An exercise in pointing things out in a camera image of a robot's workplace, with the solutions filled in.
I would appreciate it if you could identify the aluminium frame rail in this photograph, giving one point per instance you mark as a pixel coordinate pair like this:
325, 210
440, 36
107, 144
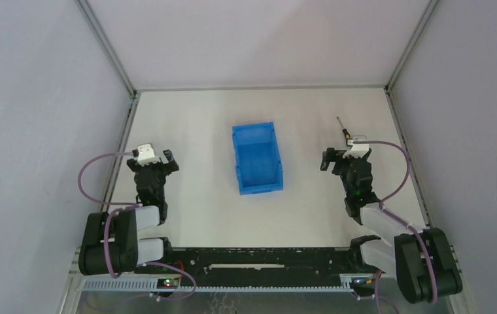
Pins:
88, 12
418, 32
277, 87

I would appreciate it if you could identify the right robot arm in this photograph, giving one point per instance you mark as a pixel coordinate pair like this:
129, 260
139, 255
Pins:
419, 258

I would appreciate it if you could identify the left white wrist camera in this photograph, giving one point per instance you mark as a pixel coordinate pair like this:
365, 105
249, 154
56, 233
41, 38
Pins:
144, 154

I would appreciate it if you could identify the grey slotted cable duct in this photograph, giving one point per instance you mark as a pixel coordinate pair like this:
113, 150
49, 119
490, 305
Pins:
152, 284

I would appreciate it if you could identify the back aluminium frame rail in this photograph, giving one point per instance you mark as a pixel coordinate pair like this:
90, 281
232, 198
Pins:
277, 87

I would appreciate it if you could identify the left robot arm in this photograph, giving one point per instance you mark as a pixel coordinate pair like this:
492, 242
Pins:
111, 243

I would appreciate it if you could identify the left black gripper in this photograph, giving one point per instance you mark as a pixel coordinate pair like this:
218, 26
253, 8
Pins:
154, 167

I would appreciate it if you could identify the blue plastic bin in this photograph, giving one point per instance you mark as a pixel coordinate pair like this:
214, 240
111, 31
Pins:
258, 164

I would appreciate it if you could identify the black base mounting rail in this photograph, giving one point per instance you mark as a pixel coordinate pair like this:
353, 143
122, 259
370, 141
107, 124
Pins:
285, 267

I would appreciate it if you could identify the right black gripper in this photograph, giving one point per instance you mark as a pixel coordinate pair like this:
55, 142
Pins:
346, 163

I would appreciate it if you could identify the black yellow screwdriver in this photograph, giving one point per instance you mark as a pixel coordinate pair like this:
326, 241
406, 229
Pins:
344, 130

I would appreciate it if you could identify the right aluminium frame rail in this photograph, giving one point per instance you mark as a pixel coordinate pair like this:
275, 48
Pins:
418, 32

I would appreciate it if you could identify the left aluminium frame rail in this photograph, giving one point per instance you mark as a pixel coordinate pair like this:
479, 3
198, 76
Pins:
88, 12

